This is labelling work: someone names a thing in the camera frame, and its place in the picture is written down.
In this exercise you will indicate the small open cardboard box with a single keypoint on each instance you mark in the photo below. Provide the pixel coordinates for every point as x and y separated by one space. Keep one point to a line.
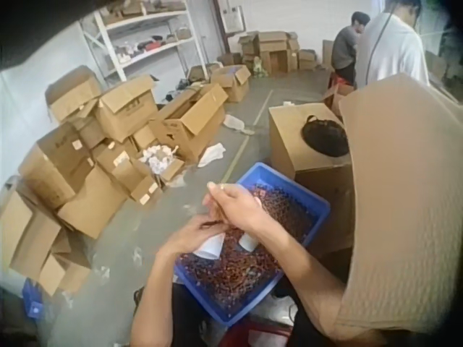
338 95

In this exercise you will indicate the white metal shelf rack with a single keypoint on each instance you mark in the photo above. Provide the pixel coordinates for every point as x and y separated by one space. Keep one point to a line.
144 39

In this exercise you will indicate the black mesh bag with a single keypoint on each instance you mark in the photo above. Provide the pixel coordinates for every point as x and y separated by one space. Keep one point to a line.
325 139

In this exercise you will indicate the blue plastic bin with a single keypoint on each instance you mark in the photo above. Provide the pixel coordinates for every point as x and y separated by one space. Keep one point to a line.
311 217

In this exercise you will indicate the grey wall panel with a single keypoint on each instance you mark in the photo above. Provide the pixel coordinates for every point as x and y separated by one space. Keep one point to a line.
235 16

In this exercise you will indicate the person's left hand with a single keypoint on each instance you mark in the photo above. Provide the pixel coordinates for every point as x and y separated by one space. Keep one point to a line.
188 236

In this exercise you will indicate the heap of cardboard boxes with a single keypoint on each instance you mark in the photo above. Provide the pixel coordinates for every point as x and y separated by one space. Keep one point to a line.
90 170

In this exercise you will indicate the person's right fingers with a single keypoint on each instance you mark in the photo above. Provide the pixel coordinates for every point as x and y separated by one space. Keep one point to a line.
228 197

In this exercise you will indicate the person's right hand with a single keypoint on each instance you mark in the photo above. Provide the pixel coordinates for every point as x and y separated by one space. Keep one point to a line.
246 213

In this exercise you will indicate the white paper cup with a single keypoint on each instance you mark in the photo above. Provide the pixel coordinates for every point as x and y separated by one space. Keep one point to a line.
247 243
211 247

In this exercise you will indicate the crumpled white paper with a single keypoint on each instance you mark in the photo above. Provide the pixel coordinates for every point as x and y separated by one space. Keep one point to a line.
159 159

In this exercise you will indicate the stack of cardboard boxes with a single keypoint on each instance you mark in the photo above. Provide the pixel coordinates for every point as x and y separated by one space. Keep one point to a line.
275 50

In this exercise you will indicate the heap of brown beads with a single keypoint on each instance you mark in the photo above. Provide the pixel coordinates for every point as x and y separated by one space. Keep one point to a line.
246 274

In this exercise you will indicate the white plastic bag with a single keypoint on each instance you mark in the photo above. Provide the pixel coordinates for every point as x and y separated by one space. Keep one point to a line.
213 153
235 123

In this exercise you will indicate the small blue crate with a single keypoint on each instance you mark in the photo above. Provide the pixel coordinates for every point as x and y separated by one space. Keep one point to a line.
33 296

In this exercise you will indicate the person's left fingers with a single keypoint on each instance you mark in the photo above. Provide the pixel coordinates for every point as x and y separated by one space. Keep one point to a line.
211 226

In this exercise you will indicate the green toy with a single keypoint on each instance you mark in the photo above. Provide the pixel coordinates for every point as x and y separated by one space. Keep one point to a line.
259 68

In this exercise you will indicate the person's legs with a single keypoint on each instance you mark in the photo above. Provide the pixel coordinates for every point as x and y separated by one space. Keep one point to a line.
188 314

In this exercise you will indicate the large closed cardboard box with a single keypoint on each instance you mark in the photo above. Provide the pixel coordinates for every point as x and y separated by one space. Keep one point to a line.
289 141

